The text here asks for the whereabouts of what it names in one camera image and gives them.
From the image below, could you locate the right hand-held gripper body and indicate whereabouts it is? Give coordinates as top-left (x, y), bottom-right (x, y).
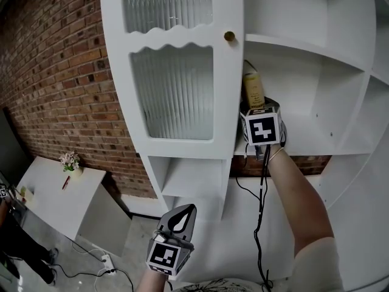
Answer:
top-left (239, 102), bottom-right (288, 161)

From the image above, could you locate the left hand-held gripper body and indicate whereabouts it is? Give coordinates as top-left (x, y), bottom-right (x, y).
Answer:
top-left (146, 229), bottom-right (195, 276)

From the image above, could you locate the tan bottle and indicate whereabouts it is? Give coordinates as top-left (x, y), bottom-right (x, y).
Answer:
top-left (242, 60), bottom-right (266, 111)

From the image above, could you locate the person's left forearm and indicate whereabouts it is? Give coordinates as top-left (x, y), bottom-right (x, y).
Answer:
top-left (138, 268), bottom-right (174, 292)

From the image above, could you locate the person's right forearm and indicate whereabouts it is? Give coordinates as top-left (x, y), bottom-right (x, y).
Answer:
top-left (266, 146), bottom-right (336, 257)

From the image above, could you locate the white ribbed glass cabinet door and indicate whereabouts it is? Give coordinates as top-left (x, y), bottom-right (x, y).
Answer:
top-left (100, 0), bottom-right (244, 160)

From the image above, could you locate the white power strip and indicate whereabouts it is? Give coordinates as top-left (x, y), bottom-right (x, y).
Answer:
top-left (100, 253), bottom-right (117, 275)

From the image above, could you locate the white low table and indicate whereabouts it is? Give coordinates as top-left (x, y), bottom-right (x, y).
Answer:
top-left (16, 156), bottom-right (134, 257)

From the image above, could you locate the pink flower vase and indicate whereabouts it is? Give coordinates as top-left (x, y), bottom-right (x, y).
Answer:
top-left (58, 150), bottom-right (84, 178)

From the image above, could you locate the white shelving cabinet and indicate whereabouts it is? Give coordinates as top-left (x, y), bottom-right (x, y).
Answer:
top-left (100, 0), bottom-right (389, 287)

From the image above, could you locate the white printed t-shirt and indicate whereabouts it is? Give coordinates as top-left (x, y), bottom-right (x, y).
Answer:
top-left (171, 237), bottom-right (346, 292)

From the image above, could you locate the yellow green pad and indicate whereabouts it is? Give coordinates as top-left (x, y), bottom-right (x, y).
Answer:
top-left (18, 186), bottom-right (36, 201)

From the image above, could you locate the dark board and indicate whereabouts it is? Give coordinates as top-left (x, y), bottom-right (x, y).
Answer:
top-left (0, 106), bottom-right (33, 183)

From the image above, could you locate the thin gold bracelet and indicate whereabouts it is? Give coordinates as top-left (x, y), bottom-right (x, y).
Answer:
top-left (269, 147), bottom-right (287, 164)

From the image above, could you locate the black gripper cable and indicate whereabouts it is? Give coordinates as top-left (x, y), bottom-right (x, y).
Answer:
top-left (235, 144), bottom-right (275, 292)

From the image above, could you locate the white floor cable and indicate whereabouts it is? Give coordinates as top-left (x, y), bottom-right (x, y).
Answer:
top-left (71, 240), bottom-right (106, 258)

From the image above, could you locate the black floor cable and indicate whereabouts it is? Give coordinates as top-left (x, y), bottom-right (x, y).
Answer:
top-left (50, 263), bottom-right (135, 292)

